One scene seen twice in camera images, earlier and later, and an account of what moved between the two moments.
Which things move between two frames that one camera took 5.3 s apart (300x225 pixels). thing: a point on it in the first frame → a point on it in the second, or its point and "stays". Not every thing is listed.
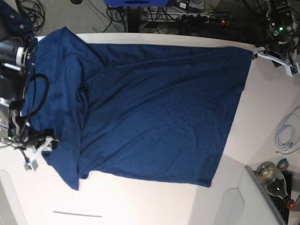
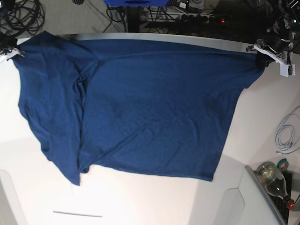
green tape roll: x=283 y=164 stays
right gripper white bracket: x=46 y=146 → x=6 y=55
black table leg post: x=133 y=13 stays
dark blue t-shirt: x=164 y=112 stays
